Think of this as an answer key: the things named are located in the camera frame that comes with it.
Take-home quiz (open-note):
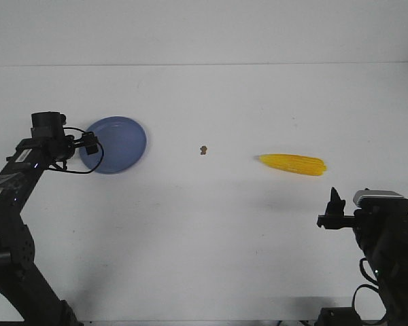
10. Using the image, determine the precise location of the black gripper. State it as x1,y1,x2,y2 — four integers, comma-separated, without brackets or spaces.
317,187,357,230
66,132,99,155

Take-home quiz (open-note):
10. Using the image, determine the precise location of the blue round plate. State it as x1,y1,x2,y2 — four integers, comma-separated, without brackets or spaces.
79,116,147,175

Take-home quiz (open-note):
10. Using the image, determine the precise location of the yellow corn cob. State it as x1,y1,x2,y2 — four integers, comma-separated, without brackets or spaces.
258,153,327,176

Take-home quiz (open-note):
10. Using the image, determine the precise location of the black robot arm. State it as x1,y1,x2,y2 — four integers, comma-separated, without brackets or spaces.
0,112,103,325
317,188,408,325

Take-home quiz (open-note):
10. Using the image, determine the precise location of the small brown table chip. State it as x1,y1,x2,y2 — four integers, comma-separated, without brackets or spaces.
199,145,208,156

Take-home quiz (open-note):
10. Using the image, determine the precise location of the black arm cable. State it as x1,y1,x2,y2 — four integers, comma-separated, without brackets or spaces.
350,257,388,323
50,126,105,175

